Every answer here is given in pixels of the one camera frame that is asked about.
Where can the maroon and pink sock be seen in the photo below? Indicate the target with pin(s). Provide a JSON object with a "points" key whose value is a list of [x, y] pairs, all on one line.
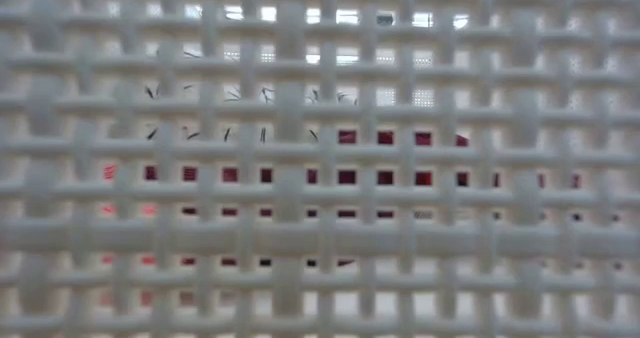
{"points": [[346, 177]]}

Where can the white plastic laundry basket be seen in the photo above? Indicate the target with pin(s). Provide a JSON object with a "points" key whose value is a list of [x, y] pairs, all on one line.
{"points": [[320, 238]]}

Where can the white leaf-print garment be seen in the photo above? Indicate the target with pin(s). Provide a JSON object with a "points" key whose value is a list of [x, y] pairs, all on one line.
{"points": [[231, 94]]}

